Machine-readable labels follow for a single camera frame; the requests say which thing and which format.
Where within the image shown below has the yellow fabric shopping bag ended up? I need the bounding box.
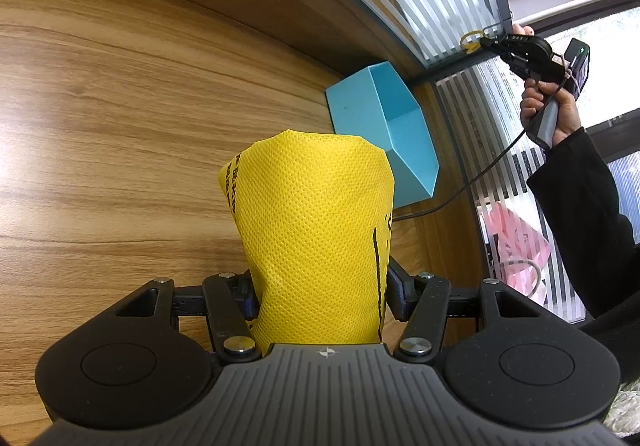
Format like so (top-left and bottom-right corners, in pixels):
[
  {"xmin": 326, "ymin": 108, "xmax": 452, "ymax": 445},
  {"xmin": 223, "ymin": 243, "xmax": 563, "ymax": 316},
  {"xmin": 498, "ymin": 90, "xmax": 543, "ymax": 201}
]
[{"xmin": 218, "ymin": 130, "xmax": 394, "ymax": 348}]

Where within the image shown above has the black sleeve right forearm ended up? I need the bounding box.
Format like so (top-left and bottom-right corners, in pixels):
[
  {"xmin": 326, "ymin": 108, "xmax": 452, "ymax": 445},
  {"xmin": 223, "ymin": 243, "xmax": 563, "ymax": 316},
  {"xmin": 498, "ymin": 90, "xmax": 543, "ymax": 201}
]
[{"xmin": 527, "ymin": 128, "xmax": 639, "ymax": 317}]

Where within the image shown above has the pink plastic bag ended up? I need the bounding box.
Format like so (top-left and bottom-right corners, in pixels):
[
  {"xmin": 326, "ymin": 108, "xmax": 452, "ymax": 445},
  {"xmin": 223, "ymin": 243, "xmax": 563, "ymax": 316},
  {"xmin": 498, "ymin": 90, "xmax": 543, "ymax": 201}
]
[{"xmin": 480, "ymin": 202, "xmax": 551, "ymax": 305}]

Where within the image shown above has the person's right hand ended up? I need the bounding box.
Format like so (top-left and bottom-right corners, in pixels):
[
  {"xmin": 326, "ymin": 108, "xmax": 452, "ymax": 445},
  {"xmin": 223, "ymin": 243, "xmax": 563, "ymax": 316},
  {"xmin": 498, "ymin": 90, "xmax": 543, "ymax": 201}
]
[{"xmin": 520, "ymin": 79, "xmax": 582, "ymax": 149}]

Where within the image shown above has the pink figurine on partition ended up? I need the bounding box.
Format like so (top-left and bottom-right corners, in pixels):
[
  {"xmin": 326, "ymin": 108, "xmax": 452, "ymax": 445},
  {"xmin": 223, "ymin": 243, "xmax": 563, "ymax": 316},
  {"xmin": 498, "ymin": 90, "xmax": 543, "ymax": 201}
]
[{"xmin": 512, "ymin": 24, "xmax": 535, "ymax": 36}]

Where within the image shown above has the frosted glass partition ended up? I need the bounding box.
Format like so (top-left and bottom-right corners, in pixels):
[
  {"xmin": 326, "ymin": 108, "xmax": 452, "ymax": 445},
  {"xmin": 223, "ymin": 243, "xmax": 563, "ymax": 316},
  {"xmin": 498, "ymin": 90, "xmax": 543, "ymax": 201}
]
[{"xmin": 264, "ymin": 0, "xmax": 591, "ymax": 327}]

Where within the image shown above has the light blue cardboard box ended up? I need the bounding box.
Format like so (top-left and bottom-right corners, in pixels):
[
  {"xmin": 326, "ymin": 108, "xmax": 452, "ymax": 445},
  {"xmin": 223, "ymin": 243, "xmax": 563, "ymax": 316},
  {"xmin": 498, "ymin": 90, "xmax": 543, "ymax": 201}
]
[{"xmin": 326, "ymin": 62, "xmax": 439, "ymax": 208}]

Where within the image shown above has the gold ring hook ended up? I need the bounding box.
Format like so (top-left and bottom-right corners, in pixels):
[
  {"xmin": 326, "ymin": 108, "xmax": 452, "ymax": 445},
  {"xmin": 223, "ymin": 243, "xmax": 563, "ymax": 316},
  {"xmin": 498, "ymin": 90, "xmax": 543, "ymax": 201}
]
[{"xmin": 459, "ymin": 16, "xmax": 512, "ymax": 55}]

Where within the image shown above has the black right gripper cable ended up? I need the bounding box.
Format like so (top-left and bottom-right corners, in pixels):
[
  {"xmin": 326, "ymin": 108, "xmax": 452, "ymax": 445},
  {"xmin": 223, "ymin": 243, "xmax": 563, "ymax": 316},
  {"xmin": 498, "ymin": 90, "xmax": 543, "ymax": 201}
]
[{"xmin": 391, "ymin": 70, "xmax": 574, "ymax": 223}]

